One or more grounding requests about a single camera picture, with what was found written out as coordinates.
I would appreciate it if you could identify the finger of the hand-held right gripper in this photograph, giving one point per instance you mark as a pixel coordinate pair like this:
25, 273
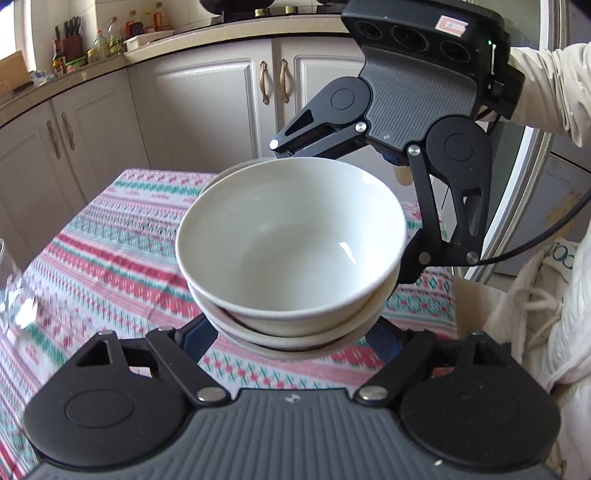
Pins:
427, 207
314, 136

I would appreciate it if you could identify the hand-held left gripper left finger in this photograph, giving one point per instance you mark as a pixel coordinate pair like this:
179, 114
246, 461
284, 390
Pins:
198, 339

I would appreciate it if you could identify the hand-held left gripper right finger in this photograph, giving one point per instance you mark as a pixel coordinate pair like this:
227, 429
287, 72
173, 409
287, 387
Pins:
383, 344

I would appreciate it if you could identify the medium white bowl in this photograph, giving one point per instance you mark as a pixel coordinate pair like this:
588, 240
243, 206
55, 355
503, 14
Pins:
207, 307

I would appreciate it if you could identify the large white bowl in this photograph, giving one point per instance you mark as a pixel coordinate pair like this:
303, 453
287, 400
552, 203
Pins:
295, 353

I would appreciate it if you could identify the small white bowl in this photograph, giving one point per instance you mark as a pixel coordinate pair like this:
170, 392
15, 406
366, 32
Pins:
286, 240

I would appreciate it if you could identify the person's right forearm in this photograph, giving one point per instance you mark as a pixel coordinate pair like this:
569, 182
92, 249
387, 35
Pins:
545, 87

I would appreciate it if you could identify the white kitchen cabinets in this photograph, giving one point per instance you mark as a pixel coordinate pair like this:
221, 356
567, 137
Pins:
207, 106

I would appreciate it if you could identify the patterned tablecloth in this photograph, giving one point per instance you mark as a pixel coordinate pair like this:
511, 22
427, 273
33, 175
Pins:
115, 258

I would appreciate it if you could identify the silver-edged refrigerator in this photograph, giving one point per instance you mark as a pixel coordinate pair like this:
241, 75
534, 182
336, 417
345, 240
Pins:
549, 184

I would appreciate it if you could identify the beige kitchen countertop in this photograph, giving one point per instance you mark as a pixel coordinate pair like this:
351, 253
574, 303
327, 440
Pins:
207, 42

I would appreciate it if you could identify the black wok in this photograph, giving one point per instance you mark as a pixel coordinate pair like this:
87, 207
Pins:
235, 4

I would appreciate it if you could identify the person's white jacket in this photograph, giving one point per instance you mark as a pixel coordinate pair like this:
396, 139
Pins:
563, 346

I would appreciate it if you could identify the clear glass mug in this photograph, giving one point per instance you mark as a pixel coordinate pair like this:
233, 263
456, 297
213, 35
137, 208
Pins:
14, 295

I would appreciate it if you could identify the white rectangular tray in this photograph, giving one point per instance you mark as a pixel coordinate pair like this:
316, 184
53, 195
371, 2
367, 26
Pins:
147, 41

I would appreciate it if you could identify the orange oil bottle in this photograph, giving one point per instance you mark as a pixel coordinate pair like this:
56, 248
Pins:
161, 18

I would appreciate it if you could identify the slim condiment bottle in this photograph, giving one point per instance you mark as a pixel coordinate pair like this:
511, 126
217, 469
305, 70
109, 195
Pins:
148, 21

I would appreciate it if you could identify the red label sauce bottle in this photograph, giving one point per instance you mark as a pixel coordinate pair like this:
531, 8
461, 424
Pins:
134, 25

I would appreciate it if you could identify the tall yellow oil bottle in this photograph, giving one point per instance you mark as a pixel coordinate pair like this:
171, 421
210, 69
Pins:
115, 41

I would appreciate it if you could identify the small clear condiment bottle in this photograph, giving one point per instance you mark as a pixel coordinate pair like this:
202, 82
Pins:
101, 50

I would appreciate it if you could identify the knife block with knives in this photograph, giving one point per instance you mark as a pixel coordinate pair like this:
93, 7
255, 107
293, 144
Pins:
71, 48

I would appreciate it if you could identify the dark soy sauce bottle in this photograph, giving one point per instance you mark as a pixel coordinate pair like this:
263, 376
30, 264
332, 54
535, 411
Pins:
57, 62

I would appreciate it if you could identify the wooden cutting board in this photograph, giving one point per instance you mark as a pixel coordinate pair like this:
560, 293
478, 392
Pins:
11, 69

